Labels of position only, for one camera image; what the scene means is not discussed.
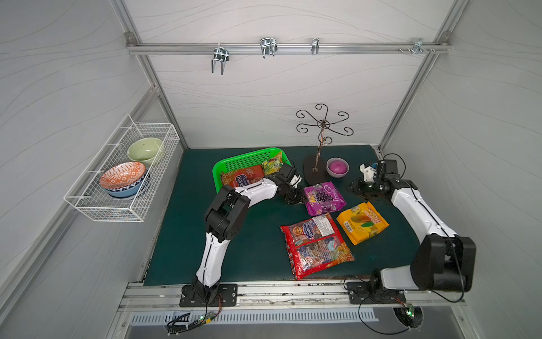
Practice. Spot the aluminium front frame rail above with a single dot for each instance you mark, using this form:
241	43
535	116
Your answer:
250	295

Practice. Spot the metal corner hook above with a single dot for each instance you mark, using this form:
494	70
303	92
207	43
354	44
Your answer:
418	48

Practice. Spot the blue bowl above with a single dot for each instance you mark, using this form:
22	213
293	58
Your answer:
126	191

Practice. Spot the small metal hook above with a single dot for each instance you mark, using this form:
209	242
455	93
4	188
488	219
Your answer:
315	46

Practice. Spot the white wire wall basket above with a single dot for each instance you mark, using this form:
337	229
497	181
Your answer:
88	197

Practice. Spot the red cookie bag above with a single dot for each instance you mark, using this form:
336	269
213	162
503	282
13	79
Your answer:
243	177

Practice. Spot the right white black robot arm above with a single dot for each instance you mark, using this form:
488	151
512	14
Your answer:
444	260

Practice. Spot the purple small bowl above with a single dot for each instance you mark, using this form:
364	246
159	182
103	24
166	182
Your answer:
337	167

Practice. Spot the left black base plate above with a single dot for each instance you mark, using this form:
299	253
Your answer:
226	294

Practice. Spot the yellow orange snack bag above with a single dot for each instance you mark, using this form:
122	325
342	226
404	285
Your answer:
362	222

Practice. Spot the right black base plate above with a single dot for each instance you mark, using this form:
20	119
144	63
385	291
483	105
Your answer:
368	293

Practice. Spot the green plastic basket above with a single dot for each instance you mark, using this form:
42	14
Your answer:
242	161

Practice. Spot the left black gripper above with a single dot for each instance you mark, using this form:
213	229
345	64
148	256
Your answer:
292	193

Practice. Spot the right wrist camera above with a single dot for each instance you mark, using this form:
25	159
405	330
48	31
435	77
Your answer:
369	172

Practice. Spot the green Fox's candy bag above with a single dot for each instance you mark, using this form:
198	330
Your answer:
273	165

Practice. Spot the orange patterned bowl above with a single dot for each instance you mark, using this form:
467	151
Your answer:
122	175

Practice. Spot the large red candy bag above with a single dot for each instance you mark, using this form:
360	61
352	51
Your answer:
315	245

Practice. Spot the metal loop hook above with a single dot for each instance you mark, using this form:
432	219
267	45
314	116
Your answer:
268	47

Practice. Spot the black metal mug tree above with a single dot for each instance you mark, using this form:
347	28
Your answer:
314	170

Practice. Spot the metal double hook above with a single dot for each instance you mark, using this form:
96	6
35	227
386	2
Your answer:
220	57

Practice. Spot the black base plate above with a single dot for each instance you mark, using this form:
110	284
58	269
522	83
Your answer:
226	294
368	293

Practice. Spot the purple snack bag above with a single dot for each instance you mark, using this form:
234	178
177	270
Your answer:
323	198

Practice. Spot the light green bowl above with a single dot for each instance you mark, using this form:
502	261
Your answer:
146	150

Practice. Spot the white perforated vent strip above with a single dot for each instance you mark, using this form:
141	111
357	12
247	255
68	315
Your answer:
259	316

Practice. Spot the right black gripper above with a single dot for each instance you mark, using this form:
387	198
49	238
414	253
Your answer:
365	186

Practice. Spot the aluminium wall rail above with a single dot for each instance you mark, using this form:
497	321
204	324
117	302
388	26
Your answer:
283	48

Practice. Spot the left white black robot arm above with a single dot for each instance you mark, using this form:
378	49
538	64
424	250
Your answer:
226	216

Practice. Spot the dark green table mat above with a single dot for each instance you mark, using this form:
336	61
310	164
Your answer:
258	252

